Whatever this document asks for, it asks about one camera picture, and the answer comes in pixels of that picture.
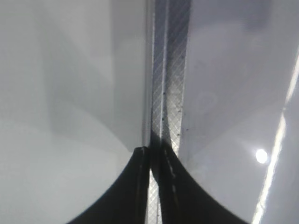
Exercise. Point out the white board with aluminium frame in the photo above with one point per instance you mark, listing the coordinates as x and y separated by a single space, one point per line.
225 97

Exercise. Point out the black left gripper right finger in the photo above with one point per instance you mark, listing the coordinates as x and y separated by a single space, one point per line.
182 200

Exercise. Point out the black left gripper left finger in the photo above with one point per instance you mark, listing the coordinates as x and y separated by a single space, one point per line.
125 202

